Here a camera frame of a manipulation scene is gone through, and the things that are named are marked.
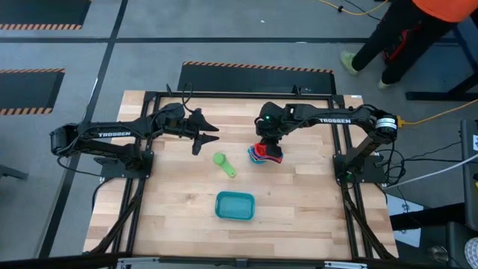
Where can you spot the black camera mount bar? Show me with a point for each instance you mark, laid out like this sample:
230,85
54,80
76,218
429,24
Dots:
239,263

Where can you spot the person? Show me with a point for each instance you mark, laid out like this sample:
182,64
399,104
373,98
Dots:
392,33

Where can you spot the blue measuring cup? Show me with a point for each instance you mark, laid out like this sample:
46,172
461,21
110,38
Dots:
251,156

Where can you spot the black desk leg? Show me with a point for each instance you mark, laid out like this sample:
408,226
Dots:
440,96

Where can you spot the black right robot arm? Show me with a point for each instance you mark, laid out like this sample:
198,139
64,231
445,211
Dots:
336,120

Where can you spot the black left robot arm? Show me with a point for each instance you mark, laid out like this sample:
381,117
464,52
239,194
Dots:
112,134

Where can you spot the black hazard-striped floor mat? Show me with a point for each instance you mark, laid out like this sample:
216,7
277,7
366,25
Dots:
254,80
41,11
26,91

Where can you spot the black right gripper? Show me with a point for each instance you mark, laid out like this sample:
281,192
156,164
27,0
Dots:
274,121

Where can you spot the green measuring cup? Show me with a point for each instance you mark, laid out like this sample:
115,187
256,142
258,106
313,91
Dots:
220,158

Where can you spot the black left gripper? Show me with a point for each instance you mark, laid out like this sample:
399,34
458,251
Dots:
173,121

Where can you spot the white patterned round object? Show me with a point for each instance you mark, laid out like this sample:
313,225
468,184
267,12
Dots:
472,254

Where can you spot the grey furniture leg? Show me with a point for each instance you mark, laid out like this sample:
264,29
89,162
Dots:
11,172

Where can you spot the black equipment case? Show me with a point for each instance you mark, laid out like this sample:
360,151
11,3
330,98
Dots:
448,243

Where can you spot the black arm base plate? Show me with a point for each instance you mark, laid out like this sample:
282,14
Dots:
373,175
112,172

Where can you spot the black table frame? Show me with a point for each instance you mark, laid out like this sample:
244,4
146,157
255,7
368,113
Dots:
242,95

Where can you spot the teal plastic basket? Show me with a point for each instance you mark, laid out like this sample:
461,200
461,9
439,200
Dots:
234,206

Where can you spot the grey equipment box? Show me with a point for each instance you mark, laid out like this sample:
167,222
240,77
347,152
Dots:
470,168

